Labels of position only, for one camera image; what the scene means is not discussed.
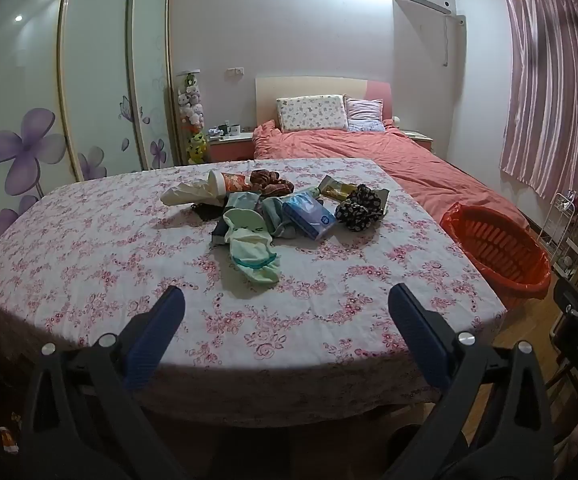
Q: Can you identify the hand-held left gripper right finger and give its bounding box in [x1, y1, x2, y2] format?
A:
[387, 283, 555, 480]

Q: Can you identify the light green sock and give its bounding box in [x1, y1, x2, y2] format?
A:
[221, 207, 272, 247]
[229, 237, 281, 289]

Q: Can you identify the brown fluffy cloth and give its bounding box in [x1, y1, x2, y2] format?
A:
[249, 169, 295, 198]

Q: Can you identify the column of plush toys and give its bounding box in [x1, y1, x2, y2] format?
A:
[176, 70, 207, 136]

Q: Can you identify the pink striped curtain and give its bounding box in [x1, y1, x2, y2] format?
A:
[499, 0, 578, 201]

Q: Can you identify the black floral cloth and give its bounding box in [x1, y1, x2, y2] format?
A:
[334, 184, 386, 232]

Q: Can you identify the pink floral tablecloth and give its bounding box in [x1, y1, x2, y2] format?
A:
[0, 157, 507, 428]

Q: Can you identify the dark cloth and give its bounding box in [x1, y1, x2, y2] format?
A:
[191, 201, 227, 222]

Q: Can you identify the white wire rack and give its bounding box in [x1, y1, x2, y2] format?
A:
[536, 192, 577, 281]

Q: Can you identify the blue tissue packet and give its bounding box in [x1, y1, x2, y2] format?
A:
[281, 191, 338, 241]

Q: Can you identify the salmon pink duvet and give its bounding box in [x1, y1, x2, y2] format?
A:
[251, 120, 530, 231]

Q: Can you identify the teal cloth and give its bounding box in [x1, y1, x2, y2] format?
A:
[225, 191, 262, 211]

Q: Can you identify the beige pink headboard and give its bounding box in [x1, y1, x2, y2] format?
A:
[255, 76, 392, 128]

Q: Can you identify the yellow green plush toy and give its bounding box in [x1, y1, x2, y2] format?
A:
[186, 130, 210, 165]

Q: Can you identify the yellow green snack wrapper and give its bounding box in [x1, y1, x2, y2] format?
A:
[317, 175, 361, 202]

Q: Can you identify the beige nightstand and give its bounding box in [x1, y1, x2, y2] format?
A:
[401, 130, 435, 153]

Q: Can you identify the air conditioner pipe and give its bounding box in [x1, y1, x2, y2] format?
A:
[440, 11, 467, 68]

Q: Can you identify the pink white nightstand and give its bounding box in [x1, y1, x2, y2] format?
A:
[208, 132, 256, 163]

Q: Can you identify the white floral sliding wardrobe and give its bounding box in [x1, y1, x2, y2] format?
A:
[0, 0, 177, 241]

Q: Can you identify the grey green cloth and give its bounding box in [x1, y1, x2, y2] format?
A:
[260, 195, 300, 240]

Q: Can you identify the orange plastic basket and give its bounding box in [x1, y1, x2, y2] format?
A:
[442, 203, 552, 311]

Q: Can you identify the cream plastic bag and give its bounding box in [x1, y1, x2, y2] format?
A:
[161, 180, 218, 207]

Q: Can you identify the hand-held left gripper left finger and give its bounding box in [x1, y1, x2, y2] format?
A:
[19, 285, 190, 480]

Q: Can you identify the pink striped pillow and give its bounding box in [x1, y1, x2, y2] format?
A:
[344, 98, 386, 133]

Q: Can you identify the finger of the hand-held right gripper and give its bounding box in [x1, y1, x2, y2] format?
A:
[553, 279, 578, 322]

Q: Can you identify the orange paper cup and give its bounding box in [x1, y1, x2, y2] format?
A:
[208, 170, 251, 196]

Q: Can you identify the white floral pillow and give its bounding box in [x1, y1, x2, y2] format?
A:
[275, 94, 350, 133]

